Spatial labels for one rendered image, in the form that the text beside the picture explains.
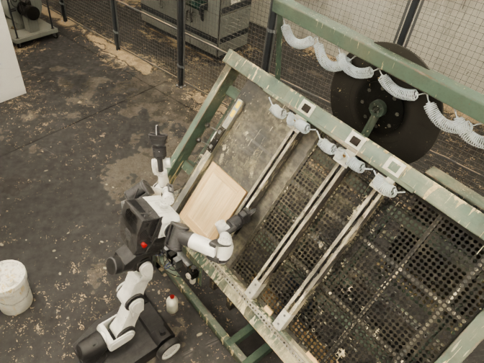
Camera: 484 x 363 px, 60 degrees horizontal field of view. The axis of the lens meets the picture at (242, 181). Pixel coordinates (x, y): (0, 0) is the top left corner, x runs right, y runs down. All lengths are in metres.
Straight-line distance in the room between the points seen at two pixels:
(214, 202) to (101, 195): 1.92
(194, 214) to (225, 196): 0.30
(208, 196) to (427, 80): 1.56
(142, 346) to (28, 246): 1.54
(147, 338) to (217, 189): 1.25
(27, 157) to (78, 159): 0.56
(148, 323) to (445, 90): 2.56
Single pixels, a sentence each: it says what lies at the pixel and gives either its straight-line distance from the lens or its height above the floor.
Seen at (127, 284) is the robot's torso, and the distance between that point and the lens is 2.98.
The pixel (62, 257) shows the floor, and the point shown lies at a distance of 4.16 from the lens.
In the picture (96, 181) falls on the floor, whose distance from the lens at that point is 4.78.
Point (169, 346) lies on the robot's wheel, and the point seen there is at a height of 0.19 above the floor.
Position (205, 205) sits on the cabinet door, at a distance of 2.98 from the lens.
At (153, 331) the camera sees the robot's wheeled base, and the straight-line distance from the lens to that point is 3.40.
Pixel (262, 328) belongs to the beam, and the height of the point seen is 0.85.
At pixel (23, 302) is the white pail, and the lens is 3.84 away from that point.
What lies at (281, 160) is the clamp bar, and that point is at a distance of 2.62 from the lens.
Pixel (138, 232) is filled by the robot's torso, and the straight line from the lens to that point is 2.46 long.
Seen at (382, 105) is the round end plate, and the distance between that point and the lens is 2.76.
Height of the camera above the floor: 3.21
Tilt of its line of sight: 43 degrees down
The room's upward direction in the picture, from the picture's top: 8 degrees clockwise
